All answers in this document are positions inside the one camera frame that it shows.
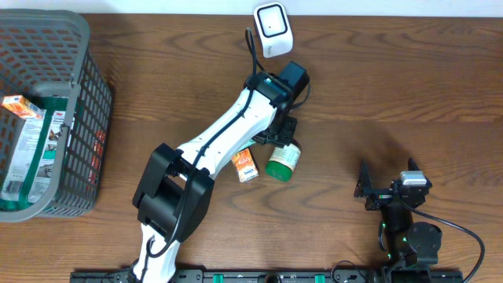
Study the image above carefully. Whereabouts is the green lid white jar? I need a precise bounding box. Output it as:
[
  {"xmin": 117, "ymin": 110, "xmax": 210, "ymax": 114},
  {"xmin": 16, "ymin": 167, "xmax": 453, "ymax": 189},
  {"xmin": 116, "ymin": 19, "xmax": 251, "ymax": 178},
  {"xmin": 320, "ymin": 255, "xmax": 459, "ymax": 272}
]
[{"xmin": 266, "ymin": 143, "xmax": 302, "ymax": 182}]

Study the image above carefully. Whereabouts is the small orange snack box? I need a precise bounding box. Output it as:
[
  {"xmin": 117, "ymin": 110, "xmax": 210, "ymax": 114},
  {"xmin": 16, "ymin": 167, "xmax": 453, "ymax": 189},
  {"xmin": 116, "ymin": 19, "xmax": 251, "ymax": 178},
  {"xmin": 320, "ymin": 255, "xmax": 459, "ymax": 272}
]
[{"xmin": 231, "ymin": 148, "xmax": 259, "ymax": 182}]

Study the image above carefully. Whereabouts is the teal wet wipes packet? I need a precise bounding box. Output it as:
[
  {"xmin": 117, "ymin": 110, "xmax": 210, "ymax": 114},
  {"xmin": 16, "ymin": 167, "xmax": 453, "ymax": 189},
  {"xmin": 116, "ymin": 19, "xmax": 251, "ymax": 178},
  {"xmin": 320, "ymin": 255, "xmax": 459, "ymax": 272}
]
[{"xmin": 238, "ymin": 139, "xmax": 255, "ymax": 152}]

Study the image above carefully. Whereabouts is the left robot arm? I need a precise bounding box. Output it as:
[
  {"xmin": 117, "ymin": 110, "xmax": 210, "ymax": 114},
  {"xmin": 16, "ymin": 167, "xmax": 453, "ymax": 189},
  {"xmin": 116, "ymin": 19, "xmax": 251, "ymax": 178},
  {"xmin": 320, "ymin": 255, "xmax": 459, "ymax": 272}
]
[{"xmin": 129, "ymin": 68, "xmax": 310, "ymax": 282}]

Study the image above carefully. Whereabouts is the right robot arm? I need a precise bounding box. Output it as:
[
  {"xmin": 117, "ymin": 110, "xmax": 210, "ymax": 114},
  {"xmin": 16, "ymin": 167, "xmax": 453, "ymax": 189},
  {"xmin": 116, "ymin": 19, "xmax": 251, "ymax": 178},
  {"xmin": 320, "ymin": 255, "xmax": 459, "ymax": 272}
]
[{"xmin": 354, "ymin": 159, "xmax": 442, "ymax": 282}]

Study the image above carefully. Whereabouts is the white barcode scanner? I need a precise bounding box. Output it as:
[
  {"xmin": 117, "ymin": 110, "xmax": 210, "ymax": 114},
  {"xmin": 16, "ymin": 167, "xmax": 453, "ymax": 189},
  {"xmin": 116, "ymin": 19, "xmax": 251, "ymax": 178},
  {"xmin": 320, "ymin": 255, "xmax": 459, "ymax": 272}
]
[{"xmin": 253, "ymin": 2, "xmax": 294, "ymax": 58}]

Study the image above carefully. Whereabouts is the green white 3M package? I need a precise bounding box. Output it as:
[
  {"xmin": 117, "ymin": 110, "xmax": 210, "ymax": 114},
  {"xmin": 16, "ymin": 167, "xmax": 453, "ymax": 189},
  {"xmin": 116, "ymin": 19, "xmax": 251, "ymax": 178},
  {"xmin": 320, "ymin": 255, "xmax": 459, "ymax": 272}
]
[{"xmin": 1, "ymin": 97, "xmax": 68, "ymax": 211}]

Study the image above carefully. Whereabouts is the grey plastic shopping basket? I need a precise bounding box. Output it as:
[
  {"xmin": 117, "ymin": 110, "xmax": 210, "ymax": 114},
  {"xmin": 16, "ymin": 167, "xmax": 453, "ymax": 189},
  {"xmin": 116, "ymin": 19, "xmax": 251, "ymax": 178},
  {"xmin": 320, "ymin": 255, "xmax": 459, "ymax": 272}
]
[{"xmin": 1, "ymin": 9, "xmax": 112, "ymax": 222}]

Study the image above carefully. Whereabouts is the orange box in basket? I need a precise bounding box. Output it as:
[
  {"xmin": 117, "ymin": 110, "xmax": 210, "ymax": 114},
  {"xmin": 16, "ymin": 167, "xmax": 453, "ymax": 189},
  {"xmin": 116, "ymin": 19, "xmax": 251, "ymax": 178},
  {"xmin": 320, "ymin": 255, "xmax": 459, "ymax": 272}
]
[{"xmin": 2, "ymin": 95, "xmax": 45, "ymax": 119}]

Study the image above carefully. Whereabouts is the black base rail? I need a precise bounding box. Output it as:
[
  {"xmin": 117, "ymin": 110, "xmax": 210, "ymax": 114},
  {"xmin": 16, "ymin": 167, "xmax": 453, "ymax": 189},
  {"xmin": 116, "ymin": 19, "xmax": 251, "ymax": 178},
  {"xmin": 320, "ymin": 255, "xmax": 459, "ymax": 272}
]
[{"xmin": 69, "ymin": 269, "xmax": 463, "ymax": 283}]

